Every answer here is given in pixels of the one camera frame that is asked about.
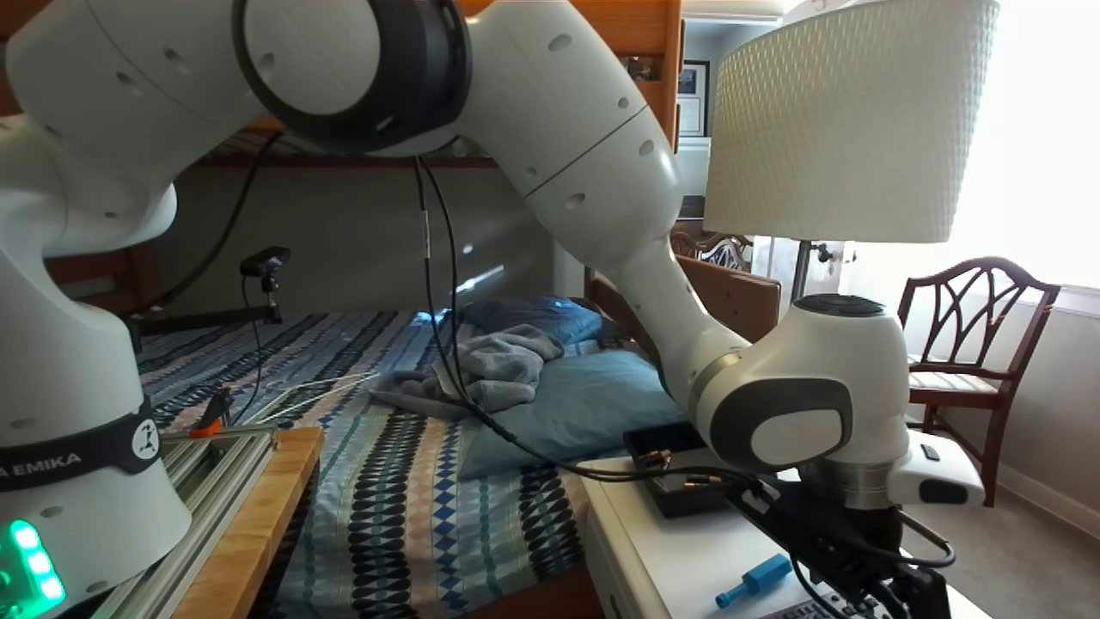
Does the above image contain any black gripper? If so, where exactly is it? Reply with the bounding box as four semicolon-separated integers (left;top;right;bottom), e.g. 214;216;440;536
753;477;954;619

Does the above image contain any black remote control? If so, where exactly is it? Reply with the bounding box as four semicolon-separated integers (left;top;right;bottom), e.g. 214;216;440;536
761;595;836;619
619;420;761;521

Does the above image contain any blue plastic tool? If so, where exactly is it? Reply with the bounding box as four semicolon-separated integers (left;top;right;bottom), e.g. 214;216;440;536
710;549;796;613

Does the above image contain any white nightstand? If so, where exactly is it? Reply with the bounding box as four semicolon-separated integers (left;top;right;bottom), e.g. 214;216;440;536
577;450;994;619

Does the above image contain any dark wooden chair with cushion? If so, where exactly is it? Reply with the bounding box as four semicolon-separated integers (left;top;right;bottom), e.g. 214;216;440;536
895;253;1064;510

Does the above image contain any large light blue pillow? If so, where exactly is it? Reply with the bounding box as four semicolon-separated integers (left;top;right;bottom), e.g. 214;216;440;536
458;348;692;482

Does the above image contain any grey towel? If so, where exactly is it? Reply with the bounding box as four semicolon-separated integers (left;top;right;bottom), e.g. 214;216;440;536
370;322;567;420

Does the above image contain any white lamp shade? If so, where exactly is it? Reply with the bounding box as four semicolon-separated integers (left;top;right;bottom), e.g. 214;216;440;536
701;0;1005;306

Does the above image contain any bright window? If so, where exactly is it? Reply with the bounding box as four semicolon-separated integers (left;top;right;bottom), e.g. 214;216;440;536
947;0;1100;295

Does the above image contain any striped patterned bedspread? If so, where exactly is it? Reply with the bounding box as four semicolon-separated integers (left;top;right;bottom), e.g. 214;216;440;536
96;301;599;619

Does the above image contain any light wooden board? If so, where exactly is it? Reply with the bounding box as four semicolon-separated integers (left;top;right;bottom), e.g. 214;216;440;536
169;424;328;619

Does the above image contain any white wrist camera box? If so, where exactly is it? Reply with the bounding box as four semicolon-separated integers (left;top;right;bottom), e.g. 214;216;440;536
891;427;991;510

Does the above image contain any framed wall picture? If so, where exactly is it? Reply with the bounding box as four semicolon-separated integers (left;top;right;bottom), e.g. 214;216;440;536
677;57;714;141

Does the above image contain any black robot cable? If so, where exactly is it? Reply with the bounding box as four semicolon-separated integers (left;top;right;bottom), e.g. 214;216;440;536
408;150;761;490
147;129;284;313

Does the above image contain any wooden bunk bed frame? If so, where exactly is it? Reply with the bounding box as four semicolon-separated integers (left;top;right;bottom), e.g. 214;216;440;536
0;0;785;348

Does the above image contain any aluminium extrusion frame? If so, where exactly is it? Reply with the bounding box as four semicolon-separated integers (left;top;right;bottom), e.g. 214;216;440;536
82;431;284;619

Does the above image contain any orange handled clamp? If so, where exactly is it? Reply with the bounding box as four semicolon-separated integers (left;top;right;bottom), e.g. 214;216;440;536
158;385;290;442

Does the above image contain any black camera on stand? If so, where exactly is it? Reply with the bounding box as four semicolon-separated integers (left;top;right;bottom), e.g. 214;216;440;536
124;245;294;336

